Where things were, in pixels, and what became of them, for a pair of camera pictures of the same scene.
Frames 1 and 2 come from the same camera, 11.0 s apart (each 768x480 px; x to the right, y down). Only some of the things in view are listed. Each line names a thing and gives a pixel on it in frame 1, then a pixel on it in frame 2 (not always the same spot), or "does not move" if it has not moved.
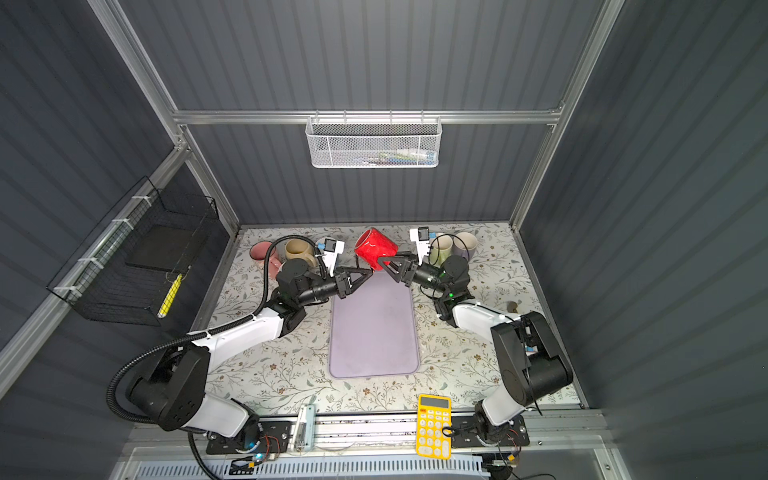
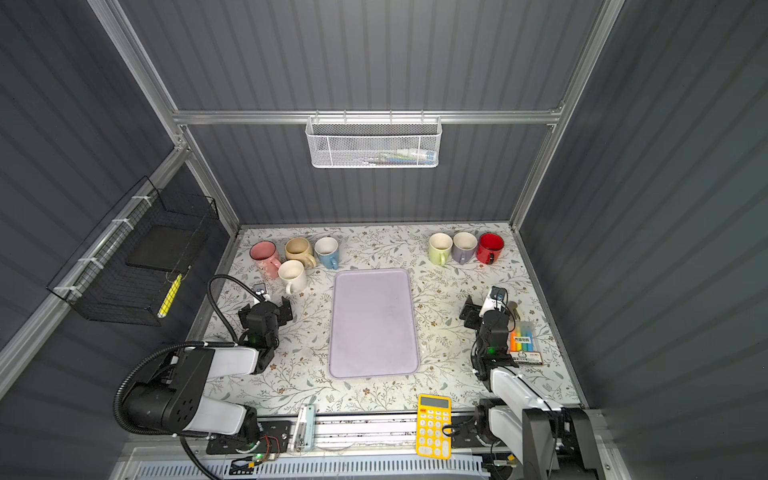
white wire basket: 369,142 does not move
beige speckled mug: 299,248 does not move
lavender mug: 459,249 does not move
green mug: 441,247 does not move
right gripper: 409,272 -> 472,314
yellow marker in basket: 169,297 does not move
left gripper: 343,284 -> 281,313
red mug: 372,245 -> 489,248
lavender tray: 373,330 does not move
